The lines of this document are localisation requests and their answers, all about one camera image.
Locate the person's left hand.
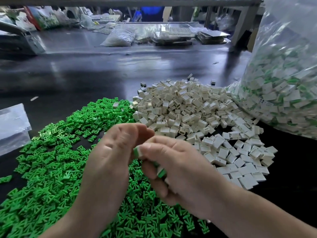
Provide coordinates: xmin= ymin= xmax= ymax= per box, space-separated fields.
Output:
xmin=79 ymin=123 xmax=155 ymax=231

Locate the person's right hand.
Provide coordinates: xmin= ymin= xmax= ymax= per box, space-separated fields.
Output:
xmin=136 ymin=135 xmax=233 ymax=218

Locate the pile of white plastic caps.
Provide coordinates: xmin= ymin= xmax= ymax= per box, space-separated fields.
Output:
xmin=132 ymin=77 xmax=278 ymax=190

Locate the pile of green plastic clips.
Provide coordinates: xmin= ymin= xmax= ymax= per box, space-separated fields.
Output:
xmin=0 ymin=98 xmax=210 ymax=238

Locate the clear plastic bag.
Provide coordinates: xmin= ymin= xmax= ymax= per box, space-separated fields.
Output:
xmin=227 ymin=0 xmax=317 ymax=140

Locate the person's left forearm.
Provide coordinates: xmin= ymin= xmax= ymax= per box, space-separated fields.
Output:
xmin=40 ymin=211 xmax=105 ymax=238

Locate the small clear bag of parts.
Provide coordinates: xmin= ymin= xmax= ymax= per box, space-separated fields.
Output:
xmin=100 ymin=28 xmax=136 ymax=47

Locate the stack of clear flat bags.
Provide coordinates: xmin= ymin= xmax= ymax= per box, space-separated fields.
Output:
xmin=0 ymin=103 xmax=32 ymax=157

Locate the dark flat tray stack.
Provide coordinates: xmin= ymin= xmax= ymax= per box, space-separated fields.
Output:
xmin=197 ymin=29 xmax=231 ymax=45

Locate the grey heat sealer machine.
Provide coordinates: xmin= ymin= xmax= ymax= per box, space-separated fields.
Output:
xmin=0 ymin=21 xmax=46 ymax=57

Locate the blue crate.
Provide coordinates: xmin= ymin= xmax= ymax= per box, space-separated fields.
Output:
xmin=136 ymin=6 xmax=165 ymax=22

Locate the grey metal horizontal bar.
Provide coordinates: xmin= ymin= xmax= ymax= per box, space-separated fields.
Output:
xmin=0 ymin=0 xmax=262 ymax=7

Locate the grey metal slanted post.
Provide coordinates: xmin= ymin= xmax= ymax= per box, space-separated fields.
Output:
xmin=231 ymin=0 xmax=263 ymax=50

